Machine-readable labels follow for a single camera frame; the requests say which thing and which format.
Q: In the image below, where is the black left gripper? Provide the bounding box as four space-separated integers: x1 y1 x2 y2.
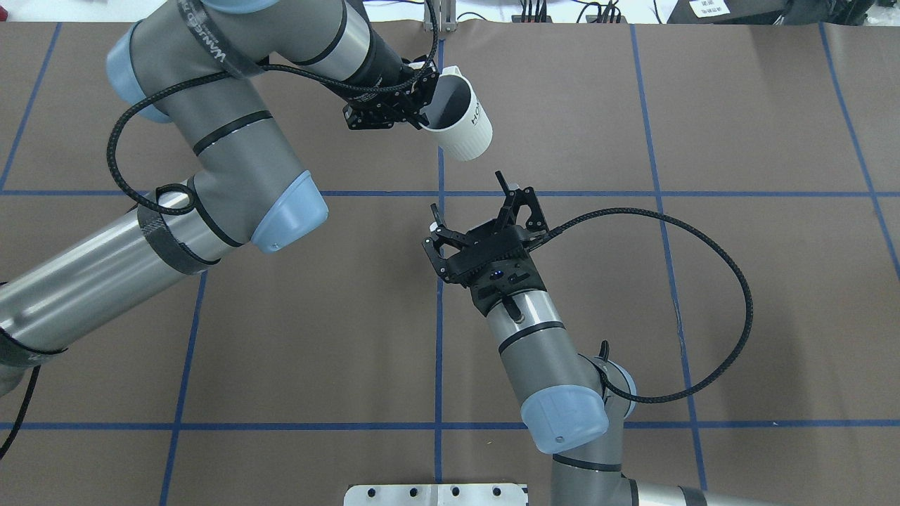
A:
343 32 440 131

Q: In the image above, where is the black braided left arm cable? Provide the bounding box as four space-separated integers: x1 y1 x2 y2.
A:
107 0 440 215

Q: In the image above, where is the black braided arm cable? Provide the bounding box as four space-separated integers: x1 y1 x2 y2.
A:
527 207 754 405
107 0 440 215

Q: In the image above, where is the white cup with handle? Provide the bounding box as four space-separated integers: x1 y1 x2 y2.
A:
423 66 493 162

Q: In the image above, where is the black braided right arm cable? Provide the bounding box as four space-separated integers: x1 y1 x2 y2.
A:
527 207 754 405

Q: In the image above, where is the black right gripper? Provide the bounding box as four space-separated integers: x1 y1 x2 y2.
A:
422 171 549 286

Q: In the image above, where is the white camera mast pillar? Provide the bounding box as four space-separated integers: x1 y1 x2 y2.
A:
343 483 529 505

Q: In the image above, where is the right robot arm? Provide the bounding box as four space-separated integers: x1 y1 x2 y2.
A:
422 171 757 505

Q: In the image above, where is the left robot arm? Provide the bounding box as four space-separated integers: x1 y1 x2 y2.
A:
2 1 437 394

